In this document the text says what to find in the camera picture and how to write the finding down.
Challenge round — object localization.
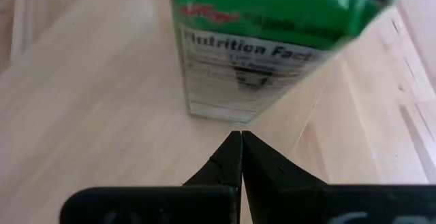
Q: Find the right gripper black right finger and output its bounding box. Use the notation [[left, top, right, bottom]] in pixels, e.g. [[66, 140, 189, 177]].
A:
[[243, 131, 436, 224]]

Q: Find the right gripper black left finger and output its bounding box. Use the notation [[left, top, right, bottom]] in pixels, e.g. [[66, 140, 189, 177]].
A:
[[59, 131, 243, 224]]

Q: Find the green cereal box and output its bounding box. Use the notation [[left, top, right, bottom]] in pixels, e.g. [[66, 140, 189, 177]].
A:
[[168, 0, 399, 125]]

